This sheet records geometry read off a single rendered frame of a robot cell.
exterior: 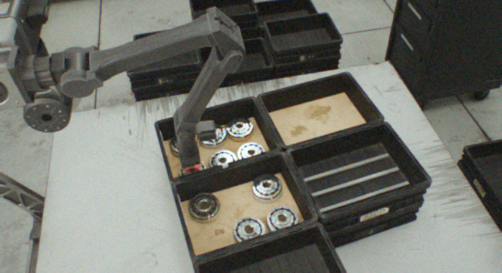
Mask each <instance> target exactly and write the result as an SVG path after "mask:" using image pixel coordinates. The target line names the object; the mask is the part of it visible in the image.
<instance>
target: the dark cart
mask: <svg viewBox="0 0 502 273"><path fill-rule="evenodd" d="M384 60H385V61H390V62H391V64H392V66H393V67H394V69H395V70H396V71H397V73H398V75H399V76H400V78H401V79H402V81H403V82H404V83H405V85H406V87H407V89H408V90H409V91H410V93H411V94H412V96H413V98H414V99H415V101H416V102H417V104H418V106H419V107H420V109H421V108H422V107H423V106H424V101H429V100H437V99H442V98H446V97H451V96H459V95H464V94H469V93H474V95H473V97H474V98H475V99H476V100H478V101H480V100H484V99H485V98H486V97H487V96H488V95H489V93H490V90H492V89H499V88H500V86H501V84H502V0H397V2H396V7H395V13H394V17H393V20H392V25H391V33H390V36H389V40H388V44H387V51H386V55H385V59H384Z"/></svg>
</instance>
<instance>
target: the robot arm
mask: <svg viewBox="0 0 502 273"><path fill-rule="evenodd" d="M206 12H207V14H206V15H203V16H200V17H199V18H198V19H196V20H193V21H191V22H190V23H187V24H184V25H181V26H179V27H174V28H171V29H169V30H166V31H162V32H159V33H157V34H154V35H149V36H146V37H143V38H139V39H137V40H134V41H131V42H127V44H125V45H121V46H117V47H114V48H112V49H105V50H99V49H98V48H97V47H95V46H94V45H93V46H90V47H88V48H82V47H70V48H67V49H65V50H64V51H63V52H58V53H51V56H43V57H39V56H36V55H30V56H25V55H24V53H23V51H22V49H21V48H20V46H19V45H16V46H12V47H11V50H10V54H9V59H8V62H7V65H6V66H7V70H8V72H9V73H10V75H11V77H12V79H13V81H14V82H15V84H16V87H17V88H18V90H19V92H20V95H21V96H22V97H23V99H24V102H25V104H33V103H34V102H35V95H36V91H39V90H44V89H45V88H46V86H56V85H57V84H58V82H59V83H60V86H61V90H62V92H63V93H64V94H65V95H67V96H70V97H74V98H83V97H87V96H90V95H91V94H93V92H94V90H95V89H98V88H100V87H103V86H104V81H107V80H109V79H110V78H112V77H114V76H116V75H118V74H121V73H122V72H125V71H129V70H132V69H135V68H138V67H142V66H144V65H147V64H152V63H154V62H157V61H160V60H165V59H168V58H170V57H173V56H175V55H177V54H180V53H185V52H187V51H190V50H193V49H198V48H202V47H207V46H210V47H212V48H211V53H210V55H209V58H208V60H207V61H206V64H205V66H204V68H203V69H202V71H201V73H200V75H199V76H198V78H197V80H196V82H195V84H194V85H193V87H192V89H191V91H190V92H189V94H188V96H187V99H186V100H185V101H184V102H183V104H181V105H180V107H178V108H177V109H176V112H175V114H174V116H173V118H174V124H175V130H176V135H177V138H178V142H179V143H178V145H179V153H180V163H181V168H182V170H183V171H185V172H187V173H191V171H190V170H189V169H191V168H195V171H194V172H197V171H198V170H199V169H200V168H201V167H202V164H201V161H200V160H201V159H200V154H199V149H198V143H197V140H196V139H195V135H197V139H198V140H199V142H202V141H207V140H216V128H215V124H214V121H205V122H200V119H201V116H202V113H203V112H204V110H205V108H206V106H207V104H208V103H209V102H210V100H211V98H212V97H213V95H214V93H215V92H216V90H217V89H218V87H219V85H221V83H222V82H223V80H224V79H225V77H226V76H227V74H228V73H235V72H236V71H237V70H238V68H239V66H240V65H241V63H242V61H243V57H244V56H245V54H246V51H245V47H244V44H243V40H242V35H241V31H240V28H239V26H238V25H237V24H236V23H235V22H234V21H233V20H231V19H230V18H229V17H228V16H226V15H225V14H224V13H222V12H221V11H220V10H219V9H218V8H217V7H212V8H209V9H207V10H206Z"/></svg>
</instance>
